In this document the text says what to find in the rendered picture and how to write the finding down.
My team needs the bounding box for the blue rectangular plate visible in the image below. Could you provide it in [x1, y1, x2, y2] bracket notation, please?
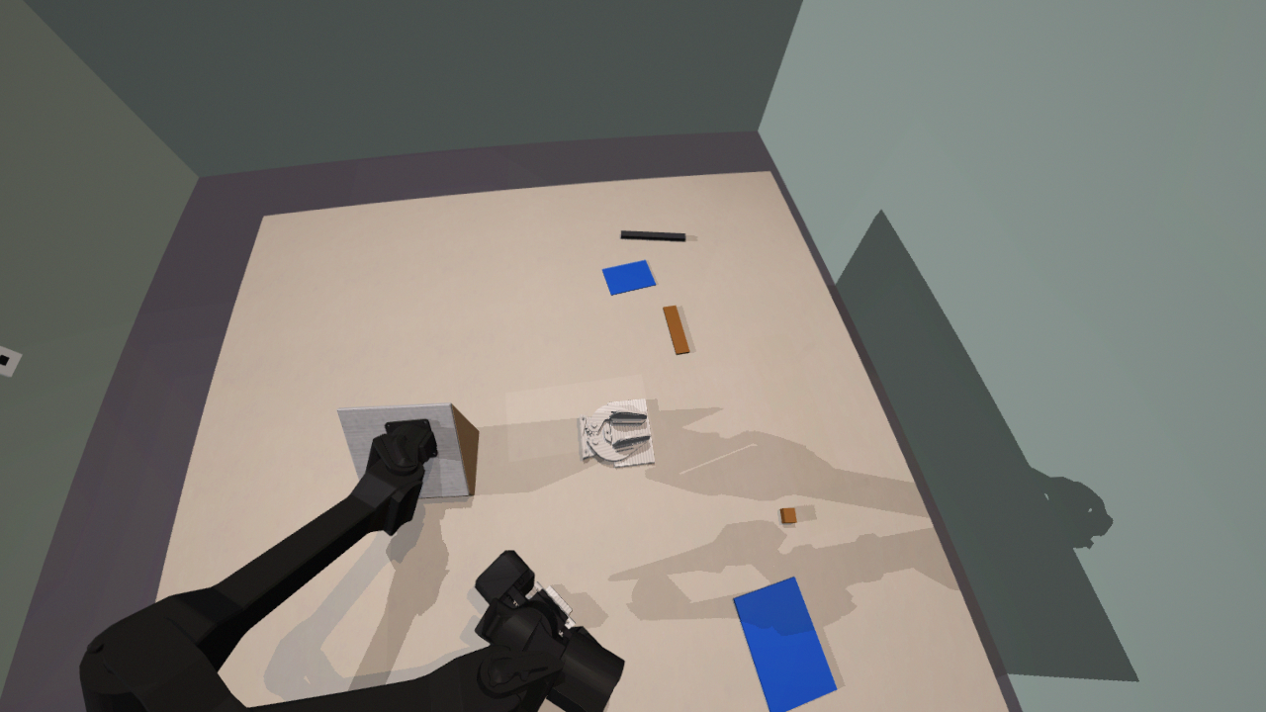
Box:
[733, 576, 838, 712]

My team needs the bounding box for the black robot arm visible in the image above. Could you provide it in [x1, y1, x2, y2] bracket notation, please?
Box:
[78, 419, 624, 712]

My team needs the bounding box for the black flat bar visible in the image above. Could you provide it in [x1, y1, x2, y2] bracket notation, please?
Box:
[622, 231, 686, 241]

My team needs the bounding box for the brown flat bar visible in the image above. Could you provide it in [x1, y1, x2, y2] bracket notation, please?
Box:
[663, 307, 690, 355]

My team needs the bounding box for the blue flat square plate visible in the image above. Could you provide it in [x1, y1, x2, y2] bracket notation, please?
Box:
[603, 258, 656, 295]

